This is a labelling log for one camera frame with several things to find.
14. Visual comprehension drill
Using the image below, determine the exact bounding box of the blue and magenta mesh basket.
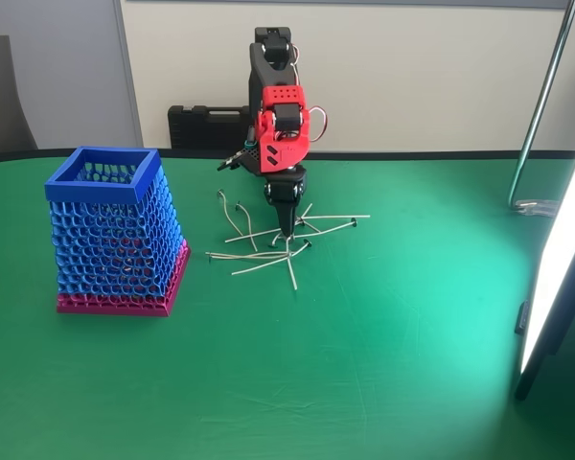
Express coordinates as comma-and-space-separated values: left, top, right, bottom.
44, 146, 193, 318

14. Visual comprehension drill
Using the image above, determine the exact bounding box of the chrome metal stand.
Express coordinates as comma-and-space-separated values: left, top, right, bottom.
506, 0, 575, 219

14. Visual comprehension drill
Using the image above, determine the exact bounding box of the small camera on black bracket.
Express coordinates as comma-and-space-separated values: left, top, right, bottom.
217, 149, 246, 173

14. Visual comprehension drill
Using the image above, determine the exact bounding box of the black plastic tool case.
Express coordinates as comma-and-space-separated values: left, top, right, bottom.
167, 103, 253, 150

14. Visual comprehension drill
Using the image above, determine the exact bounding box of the red white servo cable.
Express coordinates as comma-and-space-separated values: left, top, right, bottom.
289, 42, 302, 90
309, 107, 329, 144

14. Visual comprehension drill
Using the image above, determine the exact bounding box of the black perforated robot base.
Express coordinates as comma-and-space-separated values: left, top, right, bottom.
239, 143, 265, 176

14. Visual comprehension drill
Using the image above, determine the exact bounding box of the black LED light panel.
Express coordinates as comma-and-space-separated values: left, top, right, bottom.
513, 123, 575, 402

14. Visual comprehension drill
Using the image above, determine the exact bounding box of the green table cloth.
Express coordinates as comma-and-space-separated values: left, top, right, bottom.
0, 147, 575, 460

